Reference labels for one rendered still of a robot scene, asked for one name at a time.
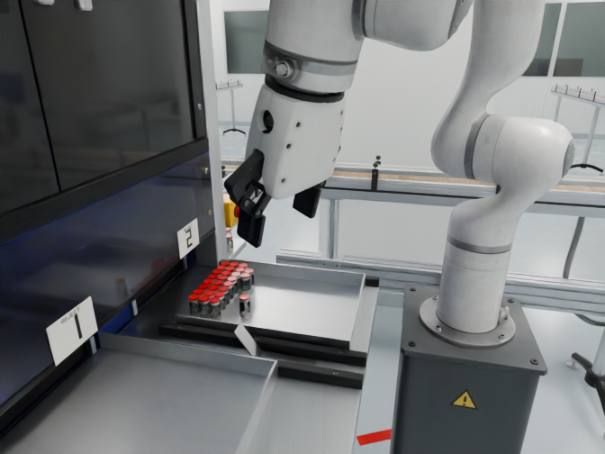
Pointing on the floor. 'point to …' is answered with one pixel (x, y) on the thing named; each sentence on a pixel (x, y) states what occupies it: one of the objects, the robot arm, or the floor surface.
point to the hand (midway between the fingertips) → (278, 219)
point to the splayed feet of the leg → (589, 376)
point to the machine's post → (209, 249)
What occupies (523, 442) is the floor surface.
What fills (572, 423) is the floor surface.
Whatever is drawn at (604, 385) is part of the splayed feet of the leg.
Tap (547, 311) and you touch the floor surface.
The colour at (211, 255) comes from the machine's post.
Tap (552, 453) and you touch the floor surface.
